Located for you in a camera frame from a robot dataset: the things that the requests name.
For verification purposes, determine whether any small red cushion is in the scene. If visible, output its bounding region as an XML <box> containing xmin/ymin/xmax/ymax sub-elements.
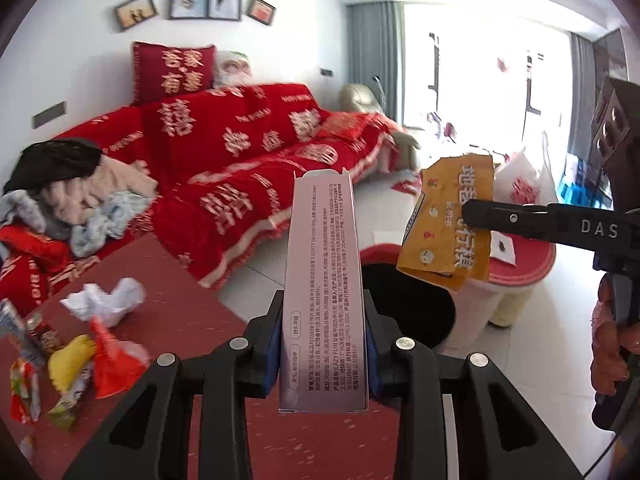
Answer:
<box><xmin>316</xmin><ymin>112</ymin><xmax>380</xmax><ymax>141</ymax></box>

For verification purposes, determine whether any red white round stool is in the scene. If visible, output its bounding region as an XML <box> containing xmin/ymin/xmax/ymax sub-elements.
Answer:
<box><xmin>439</xmin><ymin>231</ymin><xmax>558</xmax><ymax>344</ymax></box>

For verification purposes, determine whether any grey wall panel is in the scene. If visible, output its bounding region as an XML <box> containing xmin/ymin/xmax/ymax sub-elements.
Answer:
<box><xmin>32</xmin><ymin>101</ymin><xmax>66</xmax><ymax>129</ymax></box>

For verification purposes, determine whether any orange snack bag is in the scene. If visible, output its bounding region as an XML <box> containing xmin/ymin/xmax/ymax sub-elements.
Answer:
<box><xmin>397</xmin><ymin>154</ymin><xmax>494</xmax><ymax>292</ymax></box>

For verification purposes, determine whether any crumpled white paper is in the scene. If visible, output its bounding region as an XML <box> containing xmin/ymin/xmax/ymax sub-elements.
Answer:
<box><xmin>61</xmin><ymin>278</ymin><xmax>146</xmax><ymax>328</ymax></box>

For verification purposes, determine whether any gold armchair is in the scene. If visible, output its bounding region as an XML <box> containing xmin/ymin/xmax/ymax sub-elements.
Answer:
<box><xmin>340</xmin><ymin>84</ymin><xmax>420</xmax><ymax>171</ymax></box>

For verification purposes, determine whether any light blue patterned garment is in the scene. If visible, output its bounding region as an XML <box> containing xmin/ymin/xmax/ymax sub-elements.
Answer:
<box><xmin>68</xmin><ymin>191</ymin><xmax>153</xmax><ymax>258</ymax></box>

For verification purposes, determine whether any red pillow on sofa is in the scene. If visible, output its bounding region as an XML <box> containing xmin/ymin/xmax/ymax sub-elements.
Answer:
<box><xmin>0</xmin><ymin>224</ymin><xmax>73</xmax><ymax>273</ymax></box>

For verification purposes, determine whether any grey white garment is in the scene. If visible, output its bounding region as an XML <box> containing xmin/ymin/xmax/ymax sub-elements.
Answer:
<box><xmin>0</xmin><ymin>190</ymin><xmax>72</xmax><ymax>242</ymax></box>

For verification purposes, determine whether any grey curtain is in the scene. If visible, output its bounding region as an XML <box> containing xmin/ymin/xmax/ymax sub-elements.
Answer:
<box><xmin>347</xmin><ymin>1</ymin><xmax>406</xmax><ymax>124</ymax></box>

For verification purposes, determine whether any red green snack wrapper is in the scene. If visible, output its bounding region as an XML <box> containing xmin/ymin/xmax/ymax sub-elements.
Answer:
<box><xmin>9</xmin><ymin>358</ymin><xmax>41</xmax><ymax>425</ymax></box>

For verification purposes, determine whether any red sofa cover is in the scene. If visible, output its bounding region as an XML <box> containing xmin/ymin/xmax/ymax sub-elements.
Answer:
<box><xmin>0</xmin><ymin>81</ymin><xmax>402</xmax><ymax>319</ymax></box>

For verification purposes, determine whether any framed picture left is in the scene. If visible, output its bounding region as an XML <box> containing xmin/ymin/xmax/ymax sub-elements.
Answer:
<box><xmin>114</xmin><ymin>0</ymin><xmax>158</xmax><ymax>30</ymax></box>

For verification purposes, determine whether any red drink can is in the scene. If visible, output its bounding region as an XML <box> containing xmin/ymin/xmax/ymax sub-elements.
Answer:
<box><xmin>26</xmin><ymin>312</ymin><xmax>63</xmax><ymax>356</ymax></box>

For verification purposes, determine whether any framed picture right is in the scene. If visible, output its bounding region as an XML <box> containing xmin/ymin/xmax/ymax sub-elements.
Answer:
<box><xmin>246</xmin><ymin>0</ymin><xmax>276</xmax><ymax>26</ymax></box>

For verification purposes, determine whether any white red plastic bag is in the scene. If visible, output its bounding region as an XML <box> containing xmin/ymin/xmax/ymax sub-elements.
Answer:
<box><xmin>494</xmin><ymin>152</ymin><xmax>558</xmax><ymax>206</ymax></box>

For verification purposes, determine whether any beige fuzzy garment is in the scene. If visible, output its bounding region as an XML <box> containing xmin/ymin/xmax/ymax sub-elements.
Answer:
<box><xmin>41</xmin><ymin>156</ymin><xmax>157</xmax><ymax>226</ymax></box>

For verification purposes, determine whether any black trash bin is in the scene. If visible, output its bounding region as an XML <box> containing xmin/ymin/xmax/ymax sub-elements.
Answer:
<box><xmin>360</xmin><ymin>244</ymin><xmax>456</xmax><ymax>350</ymax></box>

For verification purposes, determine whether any white plush toy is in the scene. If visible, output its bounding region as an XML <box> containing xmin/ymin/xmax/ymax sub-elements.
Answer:
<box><xmin>214</xmin><ymin>50</ymin><xmax>254</xmax><ymax>87</ymax></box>

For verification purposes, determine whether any yellow corn-shaped package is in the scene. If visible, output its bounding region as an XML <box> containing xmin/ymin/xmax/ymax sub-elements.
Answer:
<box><xmin>48</xmin><ymin>334</ymin><xmax>96</xmax><ymax>393</ymax></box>

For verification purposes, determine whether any red cushion with characters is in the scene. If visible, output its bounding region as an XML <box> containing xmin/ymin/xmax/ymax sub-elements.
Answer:
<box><xmin>131</xmin><ymin>41</ymin><xmax>216</xmax><ymax>105</ymax></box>

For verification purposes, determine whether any pink long box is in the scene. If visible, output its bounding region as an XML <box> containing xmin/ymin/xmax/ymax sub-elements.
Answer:
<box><xmin>280</xmin><ymin>169</ymin><xmax>369</xmax><ymax>414</ymax></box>

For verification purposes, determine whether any black garment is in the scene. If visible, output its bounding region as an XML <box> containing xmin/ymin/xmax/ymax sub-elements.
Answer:
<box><xmin>3</xmin><ymin>138</ymin><xmax>103</xmax><ymax>194</ymax></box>

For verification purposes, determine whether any right hand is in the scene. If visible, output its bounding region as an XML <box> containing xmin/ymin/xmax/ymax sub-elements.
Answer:
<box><xmin>590</xmin><ymin>275</ymin><xmax>639</xmax><ymax>396</ymax></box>

